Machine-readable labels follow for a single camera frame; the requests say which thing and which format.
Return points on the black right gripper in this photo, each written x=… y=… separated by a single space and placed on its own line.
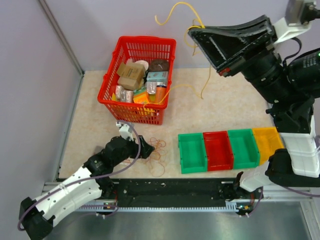
x=219 y=49

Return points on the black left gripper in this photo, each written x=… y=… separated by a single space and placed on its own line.
x=145 y=149

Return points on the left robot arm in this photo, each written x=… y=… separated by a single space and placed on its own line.
x=39 y=216

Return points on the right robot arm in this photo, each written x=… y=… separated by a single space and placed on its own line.
x=291 y=89

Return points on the left green plastic bin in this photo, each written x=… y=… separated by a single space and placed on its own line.
x=192 y=151

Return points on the green plastic bin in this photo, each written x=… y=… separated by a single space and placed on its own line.
x=192 y=151
x=244 y=148

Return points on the orange yellow sticky notes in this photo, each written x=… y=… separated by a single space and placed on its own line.
x=141 y=97

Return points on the pink wrapped snack pack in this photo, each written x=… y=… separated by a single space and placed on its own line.
x=123 y=95

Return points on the orange bottle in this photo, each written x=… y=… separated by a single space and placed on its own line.
x=160 y=94

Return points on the silver foil snack pack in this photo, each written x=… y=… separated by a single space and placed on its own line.
x=151 y=86

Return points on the red plastic shopping basket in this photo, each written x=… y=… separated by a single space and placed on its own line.
x=147 y=48

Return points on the small brown cardboard box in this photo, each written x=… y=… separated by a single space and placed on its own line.
x=128 y=83

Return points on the red plastic bin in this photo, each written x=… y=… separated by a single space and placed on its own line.
x=219 y=151

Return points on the teal snack box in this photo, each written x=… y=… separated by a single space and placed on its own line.
x=159 y=76

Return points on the white round plate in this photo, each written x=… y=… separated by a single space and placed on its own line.
x=141 y=62

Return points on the right green plastic bin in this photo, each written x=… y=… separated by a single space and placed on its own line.
x=244 y=148

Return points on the yellow plastic bin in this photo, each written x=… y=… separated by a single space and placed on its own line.
x=268 y=141

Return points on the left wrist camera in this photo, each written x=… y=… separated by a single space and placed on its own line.
x=125 y=130

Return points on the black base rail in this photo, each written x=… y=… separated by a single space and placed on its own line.
x=176 y=192

